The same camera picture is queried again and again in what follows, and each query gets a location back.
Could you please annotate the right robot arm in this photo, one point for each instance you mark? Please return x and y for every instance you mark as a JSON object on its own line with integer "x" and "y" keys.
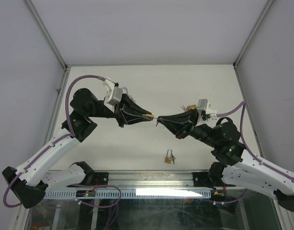
{"x": 235, "y": 163}

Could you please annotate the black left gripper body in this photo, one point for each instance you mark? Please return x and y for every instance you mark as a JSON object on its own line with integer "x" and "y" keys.
{"x": 118, "y": 115}

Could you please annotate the left aluminium frame post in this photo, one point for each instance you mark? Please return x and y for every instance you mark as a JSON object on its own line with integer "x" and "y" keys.
{"x": 45, "y": 33}

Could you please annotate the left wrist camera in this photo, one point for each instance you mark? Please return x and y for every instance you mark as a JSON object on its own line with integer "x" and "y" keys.
{"x": 113, "y": 93}

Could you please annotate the aluminium front rail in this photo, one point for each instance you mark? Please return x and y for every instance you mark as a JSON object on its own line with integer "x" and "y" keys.
{"x": 147, "y": 179}

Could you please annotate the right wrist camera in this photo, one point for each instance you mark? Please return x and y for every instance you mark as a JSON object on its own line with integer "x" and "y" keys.
{"x": 204, "y": 110}

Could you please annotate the small brass padlock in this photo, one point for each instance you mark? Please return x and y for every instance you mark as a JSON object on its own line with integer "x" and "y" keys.
{"x": 150, "y": 116}

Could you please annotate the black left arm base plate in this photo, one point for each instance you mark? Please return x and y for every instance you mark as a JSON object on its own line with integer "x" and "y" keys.
{"x": 95, "y": 178}

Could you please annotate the brass padlock with keys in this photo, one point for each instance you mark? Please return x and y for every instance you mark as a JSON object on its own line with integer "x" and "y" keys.
{"x": 168, "y": 158}

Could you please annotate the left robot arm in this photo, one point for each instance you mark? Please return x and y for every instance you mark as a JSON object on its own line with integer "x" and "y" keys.
{"x": 32, "y": 180}

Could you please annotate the grey slotted cable duct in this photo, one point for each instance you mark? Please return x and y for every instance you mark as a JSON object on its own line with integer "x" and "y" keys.
{"x": 139, "y": 193}

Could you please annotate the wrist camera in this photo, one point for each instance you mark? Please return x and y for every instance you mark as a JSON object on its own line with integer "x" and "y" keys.
{"x": 113, "y": 93}
{"x": 204, "y": 110}

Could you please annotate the right aluminium frame post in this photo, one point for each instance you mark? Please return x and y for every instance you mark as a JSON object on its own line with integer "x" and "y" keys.
{"x": 254, "y": 30}

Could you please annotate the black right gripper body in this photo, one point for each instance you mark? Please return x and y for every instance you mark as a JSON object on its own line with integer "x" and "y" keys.
{"x": 194, "y": 124}

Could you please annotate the aluminium frame post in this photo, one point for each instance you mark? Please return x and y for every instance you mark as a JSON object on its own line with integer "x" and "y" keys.
{"x": 45, "y": 33}
{"x": 254, "y": 30}

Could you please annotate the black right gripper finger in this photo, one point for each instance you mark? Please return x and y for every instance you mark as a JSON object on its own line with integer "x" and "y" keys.
{"x": 182, "y": 118}
{"x": 179, "y": 130}

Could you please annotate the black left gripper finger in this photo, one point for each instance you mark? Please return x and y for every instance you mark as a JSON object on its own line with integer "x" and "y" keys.
{"x": 134, "y": 118}
{"x": 129, "y": 108}

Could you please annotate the medium brass padlock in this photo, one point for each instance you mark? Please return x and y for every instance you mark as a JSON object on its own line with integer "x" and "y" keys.
{"x": 124, "y": 90}

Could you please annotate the large brass padlock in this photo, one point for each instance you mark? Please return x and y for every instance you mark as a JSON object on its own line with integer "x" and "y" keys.
{"x": 192, "y": 107}

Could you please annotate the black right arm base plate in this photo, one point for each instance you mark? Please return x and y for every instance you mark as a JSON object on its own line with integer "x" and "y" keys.
{"x": 201, "y": 179}

